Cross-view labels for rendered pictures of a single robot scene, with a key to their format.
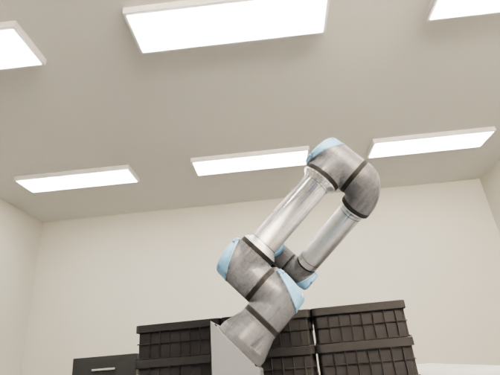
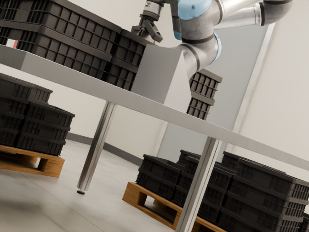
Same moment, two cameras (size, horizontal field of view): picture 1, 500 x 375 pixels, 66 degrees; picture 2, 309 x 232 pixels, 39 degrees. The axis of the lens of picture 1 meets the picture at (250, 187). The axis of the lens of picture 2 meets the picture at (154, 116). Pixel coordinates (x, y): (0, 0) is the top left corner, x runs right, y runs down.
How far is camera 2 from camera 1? 1.19 m
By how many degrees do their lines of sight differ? 52
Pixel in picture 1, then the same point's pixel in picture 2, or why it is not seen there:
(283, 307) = (209, 61)
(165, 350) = (71, 30)
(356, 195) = (275, 13)
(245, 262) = (211, 18)
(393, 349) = (203, 103)
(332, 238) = (232, 23)
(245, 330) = (190, 66)
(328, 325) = not seen: hidden behind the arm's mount
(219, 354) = (178, 76)
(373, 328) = (201, 87)
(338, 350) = not seen: hidden behind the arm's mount
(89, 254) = not seen: outside the picture
